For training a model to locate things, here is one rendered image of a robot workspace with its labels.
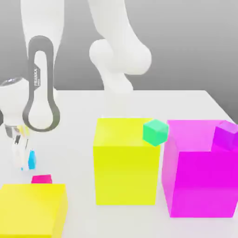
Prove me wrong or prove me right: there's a large yellow box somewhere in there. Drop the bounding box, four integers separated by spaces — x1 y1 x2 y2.
0 183 68 238
93 118 161 206

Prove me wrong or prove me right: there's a small green cube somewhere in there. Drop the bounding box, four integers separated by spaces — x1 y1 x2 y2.
142 119 169 147

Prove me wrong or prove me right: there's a small purple cube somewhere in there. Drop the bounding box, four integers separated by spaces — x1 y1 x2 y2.
212 120 238 152

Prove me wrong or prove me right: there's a large magenta box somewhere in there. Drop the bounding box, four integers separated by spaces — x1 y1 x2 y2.
161 119 238 218

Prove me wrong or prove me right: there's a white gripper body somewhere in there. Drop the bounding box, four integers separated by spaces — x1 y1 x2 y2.
11 138 31 171

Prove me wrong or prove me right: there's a small pink cube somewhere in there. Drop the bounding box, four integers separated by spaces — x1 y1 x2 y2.
31 174 53 184

